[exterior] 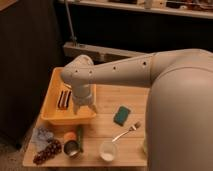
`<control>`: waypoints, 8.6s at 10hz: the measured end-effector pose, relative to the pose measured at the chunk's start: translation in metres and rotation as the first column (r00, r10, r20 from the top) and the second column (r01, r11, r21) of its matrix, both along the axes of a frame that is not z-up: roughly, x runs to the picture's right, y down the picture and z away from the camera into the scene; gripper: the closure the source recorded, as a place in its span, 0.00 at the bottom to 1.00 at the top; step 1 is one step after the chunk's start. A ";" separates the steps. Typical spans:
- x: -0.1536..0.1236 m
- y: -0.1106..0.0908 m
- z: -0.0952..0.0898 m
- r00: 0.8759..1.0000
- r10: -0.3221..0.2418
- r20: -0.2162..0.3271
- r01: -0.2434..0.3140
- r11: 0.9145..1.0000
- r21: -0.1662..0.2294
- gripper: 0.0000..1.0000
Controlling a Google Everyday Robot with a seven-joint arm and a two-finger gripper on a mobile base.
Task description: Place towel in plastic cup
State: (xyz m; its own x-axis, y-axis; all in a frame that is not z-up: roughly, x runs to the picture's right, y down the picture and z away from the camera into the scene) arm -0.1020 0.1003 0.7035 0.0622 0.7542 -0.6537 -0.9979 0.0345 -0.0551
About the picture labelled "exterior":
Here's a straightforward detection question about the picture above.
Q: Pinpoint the orange carrot toy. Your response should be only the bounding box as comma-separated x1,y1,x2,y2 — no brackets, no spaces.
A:
63,131,77,142

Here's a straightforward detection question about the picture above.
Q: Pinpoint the white plastic cup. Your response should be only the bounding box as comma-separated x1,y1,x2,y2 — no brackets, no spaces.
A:
99,141,117,162

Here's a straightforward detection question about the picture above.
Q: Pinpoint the yellow plastic bin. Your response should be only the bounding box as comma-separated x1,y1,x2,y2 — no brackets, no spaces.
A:
40,67,97,125

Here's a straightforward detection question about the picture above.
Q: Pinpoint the wooden shelf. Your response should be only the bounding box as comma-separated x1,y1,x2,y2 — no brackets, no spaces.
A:
67,0,213,20

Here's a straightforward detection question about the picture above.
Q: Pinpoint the metal pole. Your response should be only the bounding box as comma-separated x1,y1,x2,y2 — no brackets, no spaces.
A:
64,0,77,46

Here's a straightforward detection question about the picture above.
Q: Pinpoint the green plastic cup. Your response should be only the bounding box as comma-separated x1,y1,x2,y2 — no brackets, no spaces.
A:
143,138,148,155

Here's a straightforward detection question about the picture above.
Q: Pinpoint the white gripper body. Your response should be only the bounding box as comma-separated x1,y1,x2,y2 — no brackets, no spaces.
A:
72,84,94,106

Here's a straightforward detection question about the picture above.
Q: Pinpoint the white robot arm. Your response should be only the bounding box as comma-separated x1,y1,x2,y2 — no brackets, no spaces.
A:
61,49,213,171

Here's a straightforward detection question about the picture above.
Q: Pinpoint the grey metal rail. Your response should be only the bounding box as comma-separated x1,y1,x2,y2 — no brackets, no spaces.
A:
63,42,143,62

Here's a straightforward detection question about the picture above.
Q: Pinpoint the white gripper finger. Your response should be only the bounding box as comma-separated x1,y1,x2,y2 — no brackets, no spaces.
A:
89,104,98,113
73,105,80,115

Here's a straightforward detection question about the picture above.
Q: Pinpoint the purple grape bunch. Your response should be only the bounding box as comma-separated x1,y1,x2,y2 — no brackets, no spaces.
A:
33,139,62,165

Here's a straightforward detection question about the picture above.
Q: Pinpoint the green sponge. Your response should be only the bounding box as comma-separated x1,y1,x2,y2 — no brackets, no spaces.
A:
113,106,131,126

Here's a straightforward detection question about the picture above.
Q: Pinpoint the blue grey towel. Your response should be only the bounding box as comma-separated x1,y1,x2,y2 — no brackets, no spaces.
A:
31,127,54,152

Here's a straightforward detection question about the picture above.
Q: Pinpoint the green vegetable toy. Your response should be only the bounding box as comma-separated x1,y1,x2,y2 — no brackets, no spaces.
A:
77,125,83,153

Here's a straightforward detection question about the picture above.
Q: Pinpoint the small metal cup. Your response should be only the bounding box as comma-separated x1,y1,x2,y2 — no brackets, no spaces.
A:
63,140,80,157

